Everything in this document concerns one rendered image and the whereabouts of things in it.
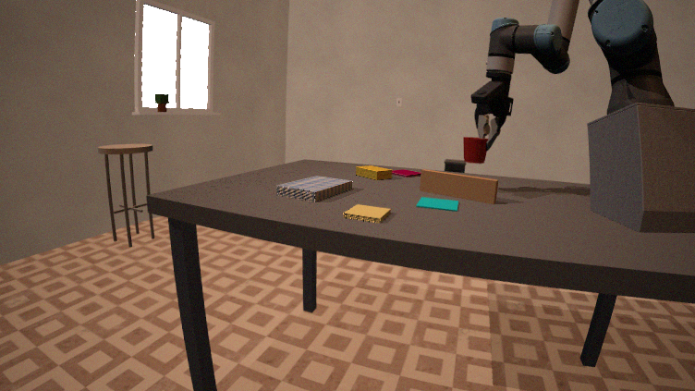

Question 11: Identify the dark red flat square pad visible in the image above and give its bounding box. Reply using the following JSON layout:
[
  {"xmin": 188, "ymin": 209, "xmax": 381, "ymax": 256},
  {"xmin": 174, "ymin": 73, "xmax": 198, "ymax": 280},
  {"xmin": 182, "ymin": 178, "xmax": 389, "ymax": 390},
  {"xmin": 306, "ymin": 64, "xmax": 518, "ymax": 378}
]
[{"xmin": 392, "ymin": 169, "xmax": 421, "ymax": 177}]

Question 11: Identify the red cup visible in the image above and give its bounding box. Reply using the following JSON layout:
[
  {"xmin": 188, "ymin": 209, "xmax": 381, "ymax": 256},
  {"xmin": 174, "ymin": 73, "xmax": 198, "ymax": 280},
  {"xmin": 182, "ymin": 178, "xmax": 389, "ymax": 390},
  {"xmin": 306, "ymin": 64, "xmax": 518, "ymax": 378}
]
[{"xmin": 463, "ymin": 137, "xmax": 488, "ymax": 164}]

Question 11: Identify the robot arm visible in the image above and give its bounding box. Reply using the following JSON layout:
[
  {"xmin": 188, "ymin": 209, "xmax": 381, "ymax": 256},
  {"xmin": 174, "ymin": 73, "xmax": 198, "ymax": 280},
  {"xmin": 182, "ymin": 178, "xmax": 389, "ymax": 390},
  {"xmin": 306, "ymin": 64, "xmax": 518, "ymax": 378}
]
[{"xmin": 471, "ymin": 0, "xmax": 675, "ymax": 114}]

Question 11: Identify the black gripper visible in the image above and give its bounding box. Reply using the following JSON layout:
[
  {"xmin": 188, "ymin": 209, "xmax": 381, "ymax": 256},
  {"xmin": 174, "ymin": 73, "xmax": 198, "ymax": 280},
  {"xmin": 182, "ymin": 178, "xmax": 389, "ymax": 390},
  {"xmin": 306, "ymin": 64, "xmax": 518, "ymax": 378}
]
[{"xmin": 475, "ymin": 72, "xmax": 514, "ymax": 151}]

